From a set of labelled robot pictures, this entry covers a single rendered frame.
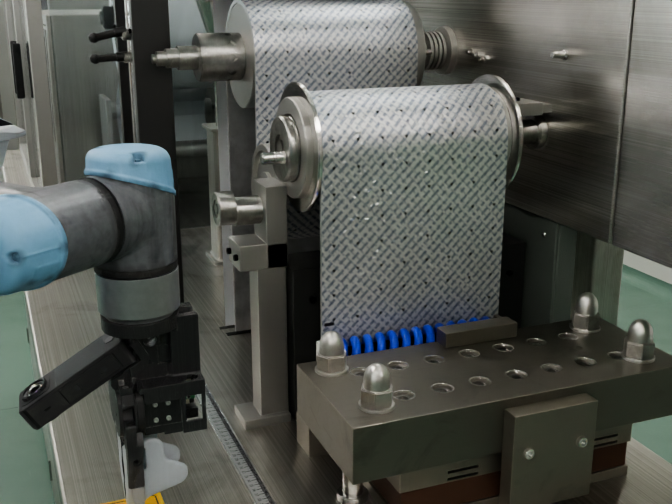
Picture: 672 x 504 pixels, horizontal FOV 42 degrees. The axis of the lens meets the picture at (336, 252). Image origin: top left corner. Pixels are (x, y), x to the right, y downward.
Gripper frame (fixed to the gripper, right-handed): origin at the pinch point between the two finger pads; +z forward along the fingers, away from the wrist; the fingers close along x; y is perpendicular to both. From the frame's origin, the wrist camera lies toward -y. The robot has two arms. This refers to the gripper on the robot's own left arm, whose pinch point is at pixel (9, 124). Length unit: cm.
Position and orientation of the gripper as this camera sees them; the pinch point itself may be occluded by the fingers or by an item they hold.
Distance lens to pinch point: 136.2
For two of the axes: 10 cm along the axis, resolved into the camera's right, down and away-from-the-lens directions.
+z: 7.2, -2.0, 6.6
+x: 6.9, 3.4, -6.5
